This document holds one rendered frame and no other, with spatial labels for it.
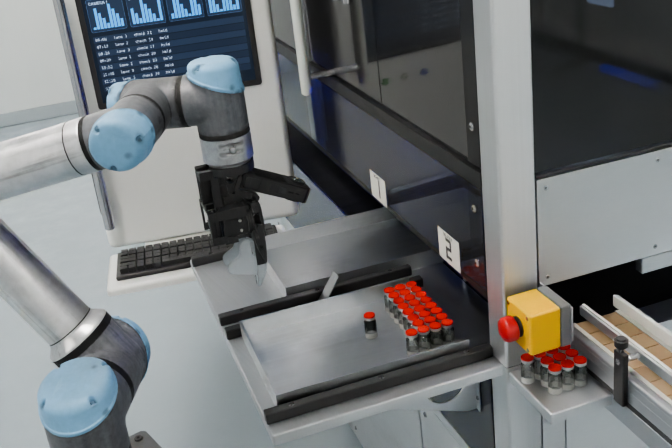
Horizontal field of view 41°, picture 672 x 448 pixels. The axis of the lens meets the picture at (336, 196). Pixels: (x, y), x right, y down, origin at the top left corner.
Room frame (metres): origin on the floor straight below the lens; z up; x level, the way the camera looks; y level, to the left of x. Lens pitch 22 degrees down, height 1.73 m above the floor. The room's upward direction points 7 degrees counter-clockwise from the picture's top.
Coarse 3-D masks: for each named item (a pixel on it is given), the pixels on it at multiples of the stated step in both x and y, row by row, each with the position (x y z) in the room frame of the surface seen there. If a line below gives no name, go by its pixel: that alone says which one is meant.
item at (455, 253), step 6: (438, 228) 1.46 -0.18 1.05; (438, 234) 1.46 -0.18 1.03; (444, 234) 1.44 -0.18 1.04; (444, 240) 1.44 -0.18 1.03; (450, 240) 1.41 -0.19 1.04; (444, 246) 1.44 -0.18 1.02; (456, 246) 1.39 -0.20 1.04; (444, 252) 1.44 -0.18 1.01; (456, 252) 1.39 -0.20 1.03; (444, 258) 1.44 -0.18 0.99; (456, 258) 1.39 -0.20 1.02; (450, 264) 1.42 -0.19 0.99; (456, 264) 1.40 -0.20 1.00
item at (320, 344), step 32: (384, 288) 1.52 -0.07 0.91; (256, 320) 1.45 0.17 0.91; (288, 320) 1.46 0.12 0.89; (320, 320) 1.47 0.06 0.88; (352, 320) 1.45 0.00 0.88; (384, 320) 1.44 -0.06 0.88; (256, 352) 1.33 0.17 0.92; (288, 352) 1.37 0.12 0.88; (320, 352) 1.36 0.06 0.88; (352, 352) 1.34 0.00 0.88; (384, 352) 1.33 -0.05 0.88; (448, 352) 1.28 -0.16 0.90; (288, 384) 1.27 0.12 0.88; (320, 384) 1.21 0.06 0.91
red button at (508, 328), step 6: (504, 318) 1.18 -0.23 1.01; (510, 318) 1.18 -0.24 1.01; (498, 324) 1.18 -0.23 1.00; (504, 324) 1.17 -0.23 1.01; (510, 324) 1.17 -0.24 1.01; (516, 324) 1.17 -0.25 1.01; (498, 330) 1.18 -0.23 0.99; (504, 330) 1.17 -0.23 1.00; (510, 330) 1.16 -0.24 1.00; (516, 330) 1.16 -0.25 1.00; (504, 336) 1.17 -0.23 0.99; (510, 336) 1.16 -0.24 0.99; (516, 336) 1.16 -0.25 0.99
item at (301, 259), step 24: (360, 216) 1.87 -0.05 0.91; (384, 216) 1.89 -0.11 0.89; (288, 240) 1.82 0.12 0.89; (312, 240) 1.83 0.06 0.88; (336, 240) 1.81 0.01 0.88; (360, 240) 1.80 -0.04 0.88; (384, 240) 1.78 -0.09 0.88; (408, 240) 1.77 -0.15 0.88; (288, 264) 1.72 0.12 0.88; (312, 264) 1.70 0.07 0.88; (336, 264) 1.69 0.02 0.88; (360, 264) 1.68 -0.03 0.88; (384, 264) 1.61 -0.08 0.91; (432, 264) 1.64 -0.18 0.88; (288, 288) 1.55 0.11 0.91; (312, 288) 1.57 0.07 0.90
